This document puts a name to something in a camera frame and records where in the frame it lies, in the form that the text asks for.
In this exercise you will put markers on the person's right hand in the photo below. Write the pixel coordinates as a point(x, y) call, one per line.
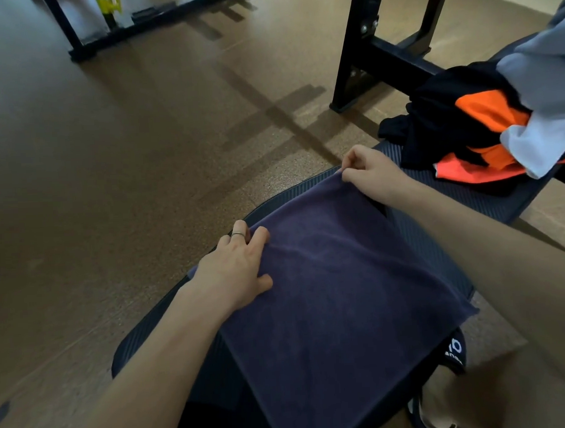
point(379, 174)

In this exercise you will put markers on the person's left hand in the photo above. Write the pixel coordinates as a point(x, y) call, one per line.
point(233, 274)

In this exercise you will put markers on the black orange jacket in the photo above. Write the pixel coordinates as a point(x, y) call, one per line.
point(428, 121)

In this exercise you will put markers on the purple towel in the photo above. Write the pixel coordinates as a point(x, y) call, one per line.
point(342, 302)

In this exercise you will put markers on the white towel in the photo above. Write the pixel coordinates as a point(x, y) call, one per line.
point(536, 144)

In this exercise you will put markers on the grey yoga fitness towel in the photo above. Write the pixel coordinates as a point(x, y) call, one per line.
point(542, 69)

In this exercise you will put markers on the person's right forearm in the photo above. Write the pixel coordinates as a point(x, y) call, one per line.
point(500, 267)

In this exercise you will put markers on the person's left forearm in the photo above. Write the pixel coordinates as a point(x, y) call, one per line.
point(154, 380)

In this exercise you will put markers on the black ribbed bench pad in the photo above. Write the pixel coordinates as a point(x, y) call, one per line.
point(492, 197)

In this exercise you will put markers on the black right slipper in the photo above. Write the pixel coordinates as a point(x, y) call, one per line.
point(454, 349)

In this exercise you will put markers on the black power rack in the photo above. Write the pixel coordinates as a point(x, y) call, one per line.
point(76, 51)

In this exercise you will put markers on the yellow safety catch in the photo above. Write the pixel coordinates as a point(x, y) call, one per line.
point(107, 4)

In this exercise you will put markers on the black steel bench frame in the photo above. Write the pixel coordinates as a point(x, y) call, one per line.
point(357, 54)

